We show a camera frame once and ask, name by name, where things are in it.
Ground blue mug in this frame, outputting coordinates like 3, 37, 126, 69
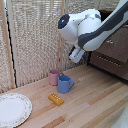
57, 74, 76, 94

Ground pink mug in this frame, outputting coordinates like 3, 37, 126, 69
49, 68, 63, 87

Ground dark wooden drawer cabinet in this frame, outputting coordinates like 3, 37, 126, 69
87, 9, 128, 83

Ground brown drawer front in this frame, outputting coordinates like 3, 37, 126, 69
88, 49, 128, 81
96, 23, 128, 54

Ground white plate with patterned rim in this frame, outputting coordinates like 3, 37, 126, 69
0, 92, 34, 128

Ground yellow rectangular block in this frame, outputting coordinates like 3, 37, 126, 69
47, 93, 65, 107

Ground silver drawer handle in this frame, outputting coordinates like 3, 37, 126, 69
105, 38, 115, 45
96, 55, 123, 67

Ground white rounded object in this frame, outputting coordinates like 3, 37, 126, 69
111, 104, 128, 128

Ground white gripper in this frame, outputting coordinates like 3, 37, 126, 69
68, 46, 89, 64

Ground light wooden post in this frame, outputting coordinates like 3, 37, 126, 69
0, 0, 16, 90

